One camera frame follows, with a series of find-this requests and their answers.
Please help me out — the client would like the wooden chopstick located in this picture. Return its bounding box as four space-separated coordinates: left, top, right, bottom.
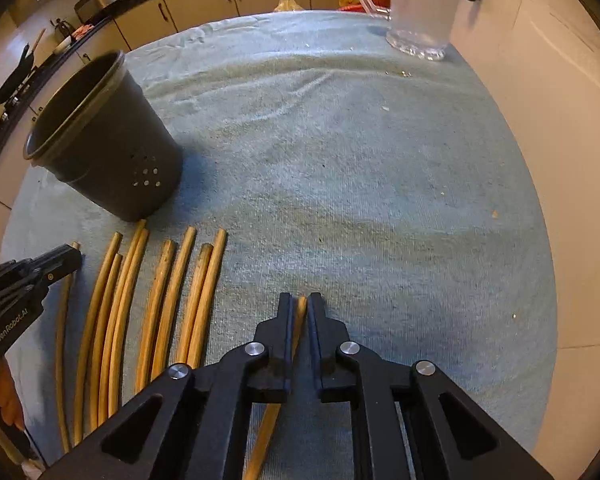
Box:
150 226 197 379
54 272 74 453
97 219 146 425
72 232 122 444
108 224 149 416
175 243 213 363
242 294 309 480
187 229 227 368
88 254 122 430
134 240 175 393

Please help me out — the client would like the dark perforated utensil holder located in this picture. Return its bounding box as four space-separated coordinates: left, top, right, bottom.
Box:
23 50 183 222

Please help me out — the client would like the light blue towel mat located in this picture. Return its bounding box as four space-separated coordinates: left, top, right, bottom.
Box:
7 12 557 479

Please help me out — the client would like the black frying pan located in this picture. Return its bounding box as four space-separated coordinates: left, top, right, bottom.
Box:
0 44 34 105

